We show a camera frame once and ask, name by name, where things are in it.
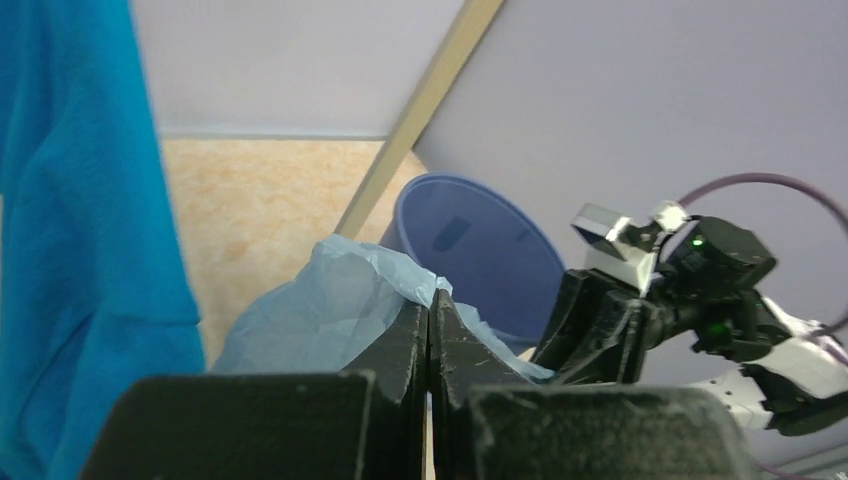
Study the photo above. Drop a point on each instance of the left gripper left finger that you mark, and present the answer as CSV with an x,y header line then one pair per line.
x,y
364,422

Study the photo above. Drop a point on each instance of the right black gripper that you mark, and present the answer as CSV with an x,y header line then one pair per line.
x,y
599,336

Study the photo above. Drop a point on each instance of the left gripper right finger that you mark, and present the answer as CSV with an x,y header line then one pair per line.
x,y
489,422

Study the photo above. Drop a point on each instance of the light blue trash bag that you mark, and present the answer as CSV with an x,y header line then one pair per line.
x,y
346,296

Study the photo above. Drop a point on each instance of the blue plastic trash bin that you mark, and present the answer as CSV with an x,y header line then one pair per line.
x,y
495,257

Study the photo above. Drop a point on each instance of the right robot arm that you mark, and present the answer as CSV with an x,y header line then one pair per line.
x,y
789,375

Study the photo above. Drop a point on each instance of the blue t-shirt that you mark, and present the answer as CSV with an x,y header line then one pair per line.
x,y
94,295

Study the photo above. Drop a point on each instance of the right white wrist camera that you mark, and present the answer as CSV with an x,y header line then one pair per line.
x,y
622,249

